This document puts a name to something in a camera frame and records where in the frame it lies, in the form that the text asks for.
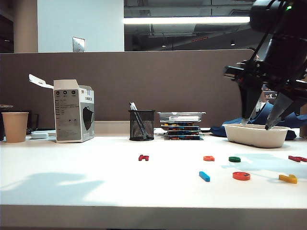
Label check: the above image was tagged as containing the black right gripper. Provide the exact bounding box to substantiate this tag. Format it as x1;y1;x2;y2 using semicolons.
223;39;307;131

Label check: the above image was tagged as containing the orange letter o magnet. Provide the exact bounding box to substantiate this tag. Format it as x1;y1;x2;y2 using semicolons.
232;171;251;181

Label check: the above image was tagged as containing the blue foam slipper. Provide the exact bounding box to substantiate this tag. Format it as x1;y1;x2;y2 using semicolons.
250;103;307;129
210;115;255;138

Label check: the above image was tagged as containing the brown desk partition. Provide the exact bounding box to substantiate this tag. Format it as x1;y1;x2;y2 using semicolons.
0;49;257;138

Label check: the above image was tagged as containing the long ceiling light strip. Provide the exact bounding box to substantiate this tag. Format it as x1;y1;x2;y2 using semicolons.
123;16;251;24

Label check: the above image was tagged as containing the clear plastic tray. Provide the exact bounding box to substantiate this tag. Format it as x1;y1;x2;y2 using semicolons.
156;111;206;124

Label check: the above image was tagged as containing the beige oval tray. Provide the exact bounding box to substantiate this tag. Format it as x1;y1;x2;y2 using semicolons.
222;123;290;149

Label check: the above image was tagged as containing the thin black cable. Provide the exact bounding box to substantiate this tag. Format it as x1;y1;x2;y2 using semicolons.
249;0;283;63

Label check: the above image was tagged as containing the brown paper cup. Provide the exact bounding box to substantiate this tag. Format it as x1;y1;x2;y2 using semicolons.
1;112;29;144

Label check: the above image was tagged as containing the yellow letter v magnet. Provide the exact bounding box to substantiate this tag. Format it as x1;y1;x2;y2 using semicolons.
278;174;298;184

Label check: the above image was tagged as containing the metal wall switch plate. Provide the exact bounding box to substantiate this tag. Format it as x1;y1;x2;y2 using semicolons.
72;37;86;53

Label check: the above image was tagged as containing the black mug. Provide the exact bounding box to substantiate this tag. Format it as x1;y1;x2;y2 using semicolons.
26;113;39;135

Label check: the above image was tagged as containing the small white case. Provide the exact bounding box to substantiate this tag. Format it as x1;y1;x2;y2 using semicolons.
30;132;50;140

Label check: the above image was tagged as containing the black mesh pen holder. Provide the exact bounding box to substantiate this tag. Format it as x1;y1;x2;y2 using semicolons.
128;110;156;142

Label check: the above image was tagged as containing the white grey mask box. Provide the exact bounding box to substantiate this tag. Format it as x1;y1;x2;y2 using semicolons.
28;74;95;144

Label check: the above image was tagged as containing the black white pen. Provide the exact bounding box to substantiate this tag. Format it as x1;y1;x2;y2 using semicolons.
129;102;149;140

